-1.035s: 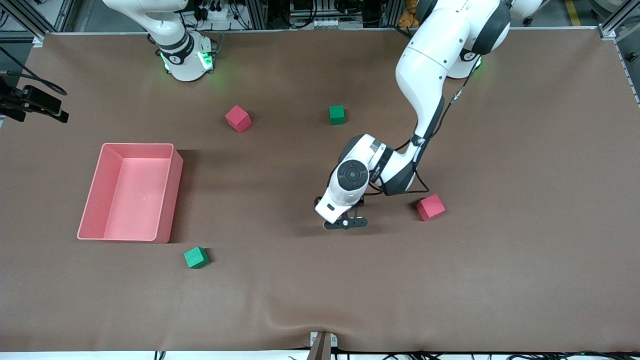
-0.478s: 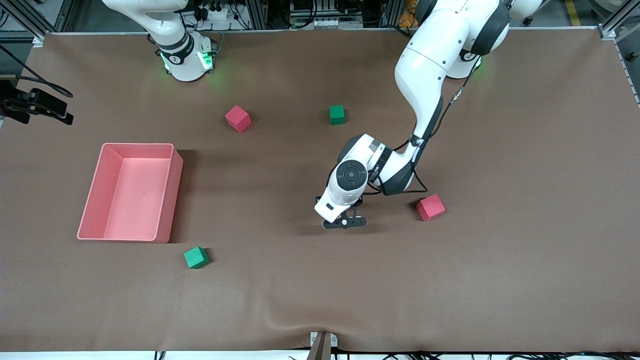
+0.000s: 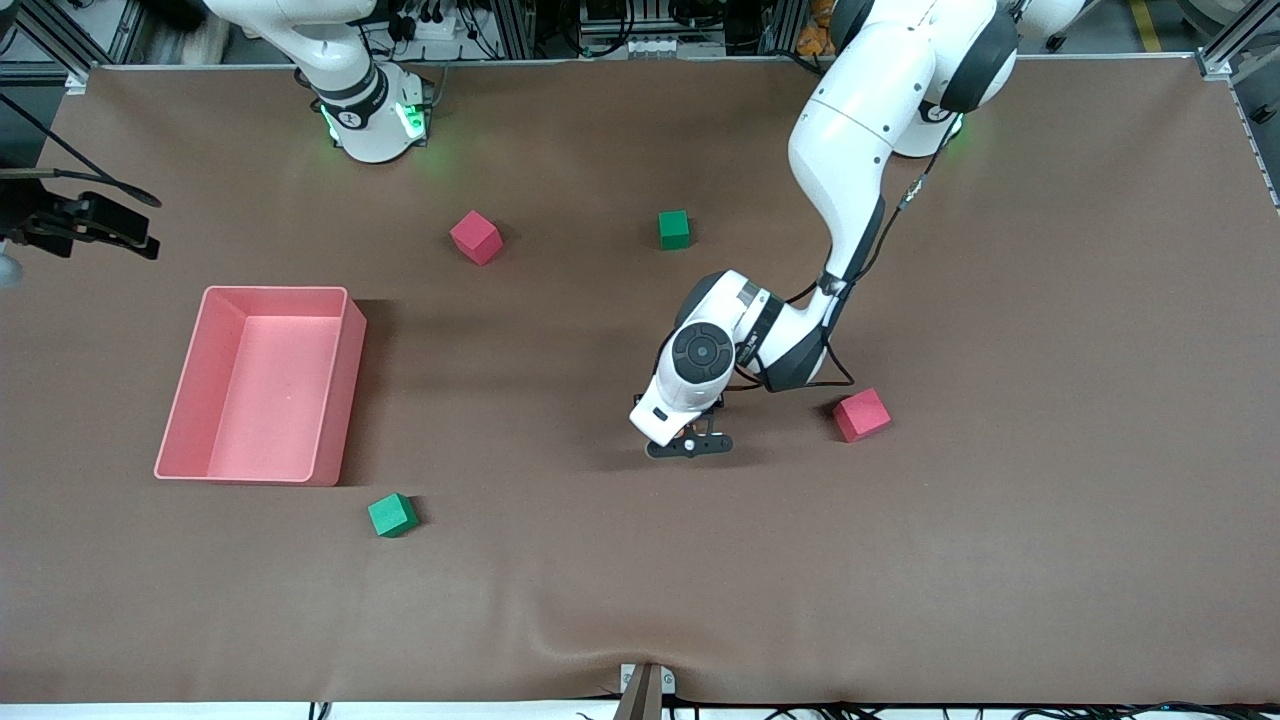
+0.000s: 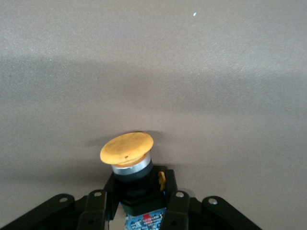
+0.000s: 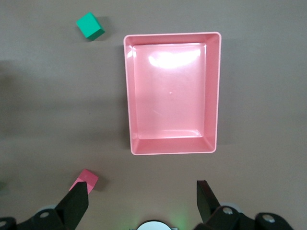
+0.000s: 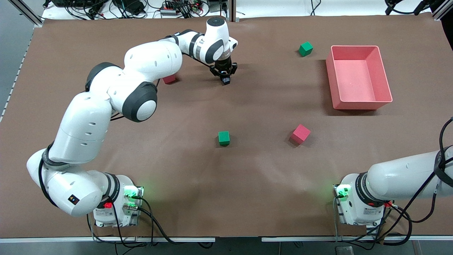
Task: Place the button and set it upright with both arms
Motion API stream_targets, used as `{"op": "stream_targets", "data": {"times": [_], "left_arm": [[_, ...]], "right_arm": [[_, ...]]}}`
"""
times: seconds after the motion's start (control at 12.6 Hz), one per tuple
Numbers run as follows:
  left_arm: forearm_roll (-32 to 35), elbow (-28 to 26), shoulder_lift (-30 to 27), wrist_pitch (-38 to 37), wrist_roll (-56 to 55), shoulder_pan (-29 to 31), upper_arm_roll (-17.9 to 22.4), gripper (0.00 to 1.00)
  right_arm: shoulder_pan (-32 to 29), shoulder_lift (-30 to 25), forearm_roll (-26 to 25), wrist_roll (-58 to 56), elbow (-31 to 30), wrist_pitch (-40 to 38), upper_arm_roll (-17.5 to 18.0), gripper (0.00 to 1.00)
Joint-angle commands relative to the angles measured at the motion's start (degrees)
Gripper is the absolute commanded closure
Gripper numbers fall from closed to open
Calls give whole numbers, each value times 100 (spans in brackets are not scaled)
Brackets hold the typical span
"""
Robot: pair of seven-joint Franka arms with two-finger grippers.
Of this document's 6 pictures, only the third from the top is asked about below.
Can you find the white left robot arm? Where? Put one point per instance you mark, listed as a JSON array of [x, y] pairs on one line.
[[860, 120]]

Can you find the aluminium frame strut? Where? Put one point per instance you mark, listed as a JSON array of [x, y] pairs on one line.
[[60, 35], [1235, 45]]

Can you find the brown table cover mat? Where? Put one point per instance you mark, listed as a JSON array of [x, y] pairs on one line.
[[900, 550]]

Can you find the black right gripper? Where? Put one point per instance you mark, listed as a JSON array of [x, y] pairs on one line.
[[42, 222]]

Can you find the brown post with metal bracket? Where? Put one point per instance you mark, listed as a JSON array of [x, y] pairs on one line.
[[642, 695]]

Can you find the pink foam cube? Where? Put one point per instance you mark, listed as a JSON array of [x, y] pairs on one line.
[[476, 238], [860, 416]]

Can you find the green foam cube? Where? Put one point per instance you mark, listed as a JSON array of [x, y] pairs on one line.
[[392, 516], [674, 229]]

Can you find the pink plastic tray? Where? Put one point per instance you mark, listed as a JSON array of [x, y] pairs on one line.
[[270, 400]]

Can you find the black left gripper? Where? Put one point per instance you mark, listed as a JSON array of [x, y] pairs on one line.
[[717, 404]]

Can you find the orange objects pile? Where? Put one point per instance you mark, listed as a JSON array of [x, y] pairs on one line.
[[815, 35]]

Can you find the white power strip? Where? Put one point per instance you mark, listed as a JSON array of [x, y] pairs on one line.
[[650, 47]]

